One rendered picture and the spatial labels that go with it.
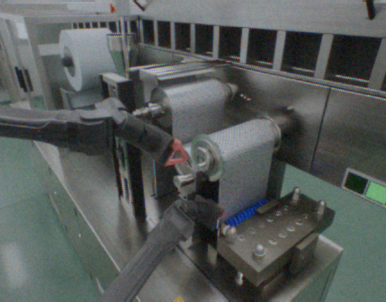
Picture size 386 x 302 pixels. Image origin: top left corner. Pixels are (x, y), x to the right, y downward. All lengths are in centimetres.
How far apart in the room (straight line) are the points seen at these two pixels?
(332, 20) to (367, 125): 30
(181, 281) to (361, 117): 71
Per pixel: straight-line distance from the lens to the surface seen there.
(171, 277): 95
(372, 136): 90
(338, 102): 92
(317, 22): 94
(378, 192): 94
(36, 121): 59
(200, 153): 80
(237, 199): 93
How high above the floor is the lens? 165
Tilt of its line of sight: 29 degrees down
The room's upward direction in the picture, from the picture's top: straight up
